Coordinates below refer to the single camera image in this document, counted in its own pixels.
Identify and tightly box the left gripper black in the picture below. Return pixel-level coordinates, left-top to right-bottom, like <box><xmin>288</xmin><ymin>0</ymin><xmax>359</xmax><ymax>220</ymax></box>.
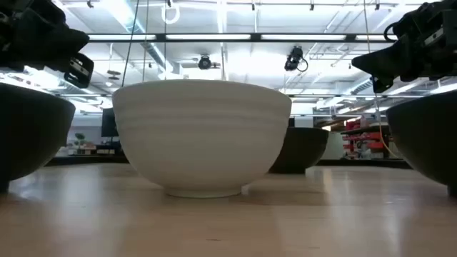
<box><xmin>0</xmin><ymin>0</ymin><xmax>95</xmax><ymax>89</ymax></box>

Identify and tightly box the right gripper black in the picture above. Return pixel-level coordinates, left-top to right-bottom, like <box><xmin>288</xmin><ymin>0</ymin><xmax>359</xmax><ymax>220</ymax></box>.
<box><xmin>351</xmin><ymin>0</ymin><xmax>457</xmax><ymax>94</ymax></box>

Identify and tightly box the black ceramic bowl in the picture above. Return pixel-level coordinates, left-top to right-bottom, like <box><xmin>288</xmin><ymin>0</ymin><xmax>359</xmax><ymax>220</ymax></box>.
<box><xmin>0</xmin><ymin>82</ymin><xmax>76</xmax><ymax>196</ymax></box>
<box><xmin>268</xmin><ymin>126</ymin><xmax>330</xmax><ymax>175</ymax></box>
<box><xmin>385</xmin><ymin>89</ymin><xmax>457</xmax><ymax>198</ymax></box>

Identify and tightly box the white ceramic bowl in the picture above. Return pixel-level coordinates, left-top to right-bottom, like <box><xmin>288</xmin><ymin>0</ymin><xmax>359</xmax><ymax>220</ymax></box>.
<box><xmin>111</xmin><ymin>79</ymin><xmax>293</xmax><ymax>199</ymax></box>

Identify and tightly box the red storage shelf rack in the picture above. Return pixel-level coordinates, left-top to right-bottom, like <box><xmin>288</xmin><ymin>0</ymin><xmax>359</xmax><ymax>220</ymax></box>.
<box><xmin>340</xmin><ymin>119</ymin><xmax>393</xmax><ymax>161</ymax></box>

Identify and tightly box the black computer monitor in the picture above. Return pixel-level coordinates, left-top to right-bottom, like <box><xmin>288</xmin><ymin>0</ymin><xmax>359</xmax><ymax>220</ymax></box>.
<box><xmin>101</xmin><ymin>108</ymin><xmax>120</xmax><ymax>138</ymax></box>

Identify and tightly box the small green potted plant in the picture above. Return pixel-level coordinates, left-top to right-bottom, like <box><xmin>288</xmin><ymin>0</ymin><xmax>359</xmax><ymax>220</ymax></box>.
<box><xmin>73</xmin><ymin>132</ymin><xmax>88</xmax><ymax>148</ymax></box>

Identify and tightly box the white bin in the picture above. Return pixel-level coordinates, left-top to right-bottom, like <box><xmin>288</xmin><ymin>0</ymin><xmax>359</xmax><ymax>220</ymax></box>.
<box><xmin>320</xmin><ymin>131</ymin><xmax>344</xmax><ymax>161</ymax></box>

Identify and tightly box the low white shelf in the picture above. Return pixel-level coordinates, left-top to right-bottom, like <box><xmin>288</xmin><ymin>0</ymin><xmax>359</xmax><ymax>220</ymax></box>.
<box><xmin>66</xmin><ymin>141</ymin><xmax>117</xmax><ymax>156</ymax></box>

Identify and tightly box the black overhead light beam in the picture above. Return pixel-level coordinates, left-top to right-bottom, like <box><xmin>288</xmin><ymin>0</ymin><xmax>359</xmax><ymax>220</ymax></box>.
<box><xmin>86</xmin><ymin>33</ymin><xmax>398</xmax><ymax>44</ymax></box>

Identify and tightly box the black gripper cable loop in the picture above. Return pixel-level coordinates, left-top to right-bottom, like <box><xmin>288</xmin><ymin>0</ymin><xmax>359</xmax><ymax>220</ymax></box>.
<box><xmin>383</xmin><ymin>21</ymin><xmax>398</xmax><ymax>43</ymax></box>

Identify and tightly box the black hanging cable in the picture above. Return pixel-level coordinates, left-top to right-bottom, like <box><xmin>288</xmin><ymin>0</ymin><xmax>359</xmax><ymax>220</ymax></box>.
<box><xmin>121</xmin><ymin>0</ymin><xmax>141</xmax><ymax>89</ymax></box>

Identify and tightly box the yellow hanging cable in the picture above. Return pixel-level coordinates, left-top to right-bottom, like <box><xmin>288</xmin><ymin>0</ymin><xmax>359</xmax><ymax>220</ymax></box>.
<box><xmin>373</xmin><ymin>93</ymin><xmax>401</xmax><ymax>160</ymax></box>

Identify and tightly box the black overhead camera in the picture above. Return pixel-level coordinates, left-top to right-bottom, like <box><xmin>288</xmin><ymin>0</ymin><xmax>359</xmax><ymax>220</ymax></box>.
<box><xmin>283</xmin><ymin>45</ymin><xmax>309</xmax><ymax>73</ymax></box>

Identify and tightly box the white hanging cable ring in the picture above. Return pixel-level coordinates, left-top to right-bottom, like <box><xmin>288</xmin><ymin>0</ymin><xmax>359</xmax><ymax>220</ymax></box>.
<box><xmin>161</xmin><ymin>2</ymin><xmax>181</xmax><ymax>25</ymax></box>

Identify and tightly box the black aluminium table frame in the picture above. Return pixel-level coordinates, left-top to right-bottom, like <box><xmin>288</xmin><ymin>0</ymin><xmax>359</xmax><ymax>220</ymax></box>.
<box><xmin>45</xmin><ymin>155</ymin><xmax>413</xmax><ymax>170</ymax></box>

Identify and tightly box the black round ceiling camera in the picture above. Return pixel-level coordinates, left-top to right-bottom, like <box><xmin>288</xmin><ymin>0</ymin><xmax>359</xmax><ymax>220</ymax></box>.
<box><xmin>198</xmin><ymin>54</ymin><xmax>221</xmax><ymax>71</ymax></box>

